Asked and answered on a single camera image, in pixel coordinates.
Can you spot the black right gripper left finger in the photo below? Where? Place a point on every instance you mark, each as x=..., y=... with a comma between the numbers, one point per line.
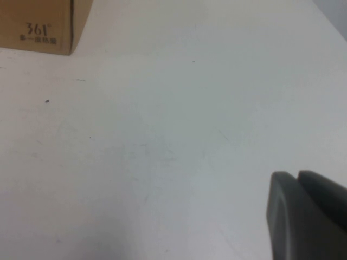
x=287, y=222

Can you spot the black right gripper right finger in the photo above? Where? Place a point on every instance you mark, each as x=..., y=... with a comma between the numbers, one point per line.
x=325, y=187

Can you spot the brown cardboard shoe box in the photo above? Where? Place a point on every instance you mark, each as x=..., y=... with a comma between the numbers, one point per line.
x=62, y=16

